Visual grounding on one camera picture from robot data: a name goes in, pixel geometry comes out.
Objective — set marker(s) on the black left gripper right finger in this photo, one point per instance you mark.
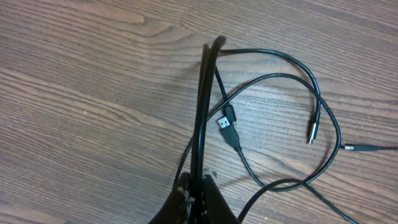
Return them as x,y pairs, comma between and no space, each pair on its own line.
215,210

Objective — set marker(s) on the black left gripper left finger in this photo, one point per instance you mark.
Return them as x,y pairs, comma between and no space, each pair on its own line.
177,208

